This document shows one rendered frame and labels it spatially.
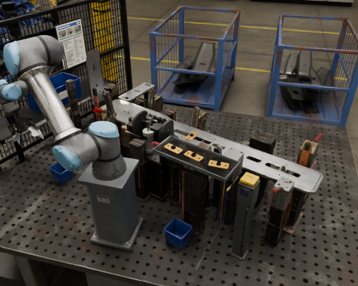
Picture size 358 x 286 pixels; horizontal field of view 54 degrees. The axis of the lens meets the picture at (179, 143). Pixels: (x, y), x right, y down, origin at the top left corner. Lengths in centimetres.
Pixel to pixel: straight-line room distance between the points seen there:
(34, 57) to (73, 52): 110
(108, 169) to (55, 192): 71
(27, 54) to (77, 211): 92
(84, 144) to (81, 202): 71
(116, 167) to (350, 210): 129
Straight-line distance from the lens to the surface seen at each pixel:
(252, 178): 147
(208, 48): 474
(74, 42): 255
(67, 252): 185
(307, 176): 181
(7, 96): 183
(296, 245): 189
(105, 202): 162
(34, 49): 149
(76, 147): 140
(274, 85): 379
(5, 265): 286
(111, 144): 147
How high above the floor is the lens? 209
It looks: 34 degrees down
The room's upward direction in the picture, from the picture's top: straight up
